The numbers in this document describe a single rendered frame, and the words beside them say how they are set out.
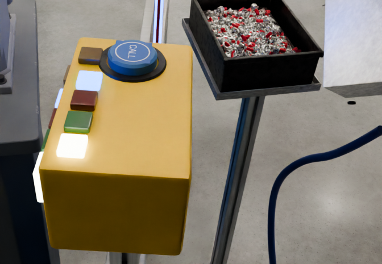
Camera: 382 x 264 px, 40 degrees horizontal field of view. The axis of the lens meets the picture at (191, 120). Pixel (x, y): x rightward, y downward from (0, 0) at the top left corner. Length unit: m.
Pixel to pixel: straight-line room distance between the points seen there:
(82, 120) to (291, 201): 1.47
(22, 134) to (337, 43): 0.40
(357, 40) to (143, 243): 0.41
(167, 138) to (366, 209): 1.54
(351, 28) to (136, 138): 0.41
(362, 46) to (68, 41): 1.87
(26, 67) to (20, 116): 0.09
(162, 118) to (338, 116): 1.84
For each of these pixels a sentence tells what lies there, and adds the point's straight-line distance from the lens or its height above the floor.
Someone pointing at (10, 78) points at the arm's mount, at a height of 0.94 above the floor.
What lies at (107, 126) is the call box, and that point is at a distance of 0.37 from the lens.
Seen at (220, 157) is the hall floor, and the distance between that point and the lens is 1.88.
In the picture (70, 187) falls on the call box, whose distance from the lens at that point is 0.36.
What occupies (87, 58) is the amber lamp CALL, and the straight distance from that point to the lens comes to 0.43.
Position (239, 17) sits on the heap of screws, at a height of 0.85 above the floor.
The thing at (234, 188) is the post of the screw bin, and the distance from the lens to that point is 1.06.
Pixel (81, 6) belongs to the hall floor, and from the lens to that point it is 2.70.
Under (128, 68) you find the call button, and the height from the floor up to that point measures 1.08.
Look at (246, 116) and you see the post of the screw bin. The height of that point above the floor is 0.73.
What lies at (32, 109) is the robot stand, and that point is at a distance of 0.61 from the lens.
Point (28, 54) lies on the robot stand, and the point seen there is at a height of 0.93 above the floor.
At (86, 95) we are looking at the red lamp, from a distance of 0.39.
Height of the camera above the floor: 1.32
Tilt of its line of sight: 41 degrees down
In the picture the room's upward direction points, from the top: 7 degrees clockwise
